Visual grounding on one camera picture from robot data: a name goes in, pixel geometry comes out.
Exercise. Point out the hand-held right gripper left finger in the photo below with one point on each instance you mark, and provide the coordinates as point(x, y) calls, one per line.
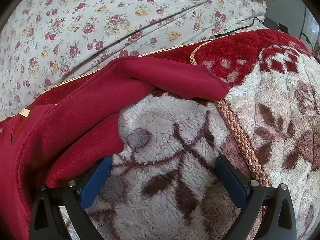
point(96, 180)

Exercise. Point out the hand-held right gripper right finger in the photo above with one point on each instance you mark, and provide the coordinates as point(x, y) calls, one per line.
point(231, 180)

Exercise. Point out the dark red fleece garment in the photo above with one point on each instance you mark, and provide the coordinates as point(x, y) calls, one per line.
point(75, 120)

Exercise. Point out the red and white plush blanket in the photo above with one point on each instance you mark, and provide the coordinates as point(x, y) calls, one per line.
point(162, 135)

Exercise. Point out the black power adapter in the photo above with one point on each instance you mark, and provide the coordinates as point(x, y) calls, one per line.
point(272, 23)

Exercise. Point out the floral print quilt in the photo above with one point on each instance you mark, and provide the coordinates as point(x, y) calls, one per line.
point(100, 17)

